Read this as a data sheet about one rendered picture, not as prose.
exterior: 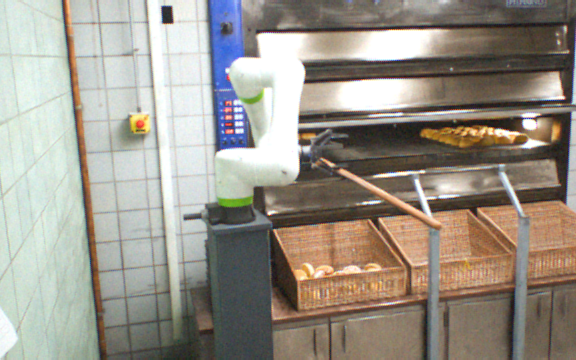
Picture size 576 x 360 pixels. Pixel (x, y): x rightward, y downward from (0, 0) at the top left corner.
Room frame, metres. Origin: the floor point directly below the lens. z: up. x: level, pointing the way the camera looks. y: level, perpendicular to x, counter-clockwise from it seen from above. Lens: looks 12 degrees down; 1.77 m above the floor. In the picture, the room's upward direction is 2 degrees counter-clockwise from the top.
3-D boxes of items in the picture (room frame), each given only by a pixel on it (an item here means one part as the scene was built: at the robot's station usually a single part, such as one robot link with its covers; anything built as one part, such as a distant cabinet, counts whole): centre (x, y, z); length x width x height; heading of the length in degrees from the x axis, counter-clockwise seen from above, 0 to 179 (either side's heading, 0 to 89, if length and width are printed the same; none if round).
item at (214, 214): (2.09, 0.27, 1.23); 0.26 x 0.15 x 0.06; 108
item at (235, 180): (2.11, 0.20, 1.36); 0.16 x 0.13 x 0.19; 82
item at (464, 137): (3.97, -1.15, 1.21); 0.61 x 0.48 x 0.06; 14
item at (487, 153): (3.42, -0.69, 1.16); 1.80 x 0.06 x 0.04; 104
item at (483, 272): (3.14, -0.77, 0.72); 0.56 x 0.49 x 0.28; 103
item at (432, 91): (3.40, -0.69, 1.54); 1.79 x 0.11 x 0.19; 104
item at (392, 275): (3.00, -0.19, 0.72); 0.56 x 0.49 x 0.28; 105
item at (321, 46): (3.40, -0.69, 1.80); 1.79 x 0.11 x 0.19; 104
